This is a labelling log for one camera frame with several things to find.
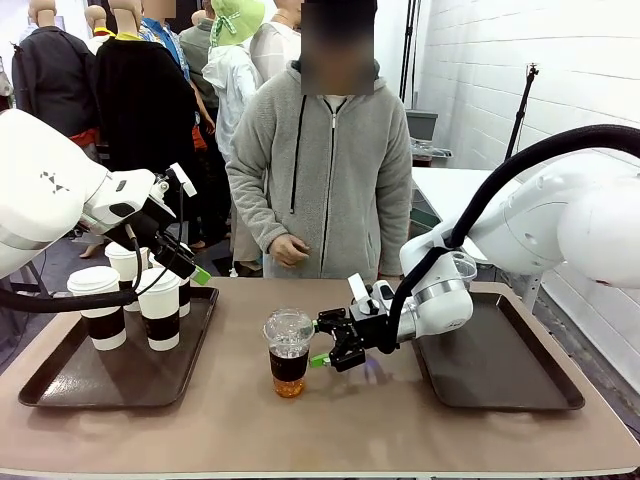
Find clear iced coffee cup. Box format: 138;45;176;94
448;249;479;292
263;308;316;399

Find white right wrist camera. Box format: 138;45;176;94
346;272;372;307

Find black light stand poles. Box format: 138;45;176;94
398;0;422;104

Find black tripod stand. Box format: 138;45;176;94
503;62;541;162

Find person in blue floral shirt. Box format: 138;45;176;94
139;0;204;151

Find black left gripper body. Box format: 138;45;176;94
119;212;175;257

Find person's right forearm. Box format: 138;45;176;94
225;159;297;254

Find mannequin in black robe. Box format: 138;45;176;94
93;0;204;251

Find person's left forearm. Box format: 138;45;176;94
377;194;414;279

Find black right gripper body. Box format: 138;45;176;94
327;303;399;374

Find mannequin in dark jacket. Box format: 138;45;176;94
10;0;100;146

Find person's right hand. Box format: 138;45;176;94
268;233;312;269

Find person in grey hoodie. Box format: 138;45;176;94
225;0;414;280

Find brown plastic serving tray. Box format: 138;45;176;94
412;291;586;412
18;284;220;409

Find grey plastic bin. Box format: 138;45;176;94
405;109;439;143

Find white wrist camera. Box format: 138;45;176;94
346;272;372;307
164;162;198;198

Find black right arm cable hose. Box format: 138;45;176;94
377;123;640;356

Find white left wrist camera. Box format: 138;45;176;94
164;162;198;198

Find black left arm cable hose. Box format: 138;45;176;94
0;223;146;315

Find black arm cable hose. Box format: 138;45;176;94
0;223;146;315
377;123;640;356

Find white paper cup black sleeve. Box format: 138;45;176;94
135;267;182;353
103;241;151;313
66;265;127;351
149;242;194;319

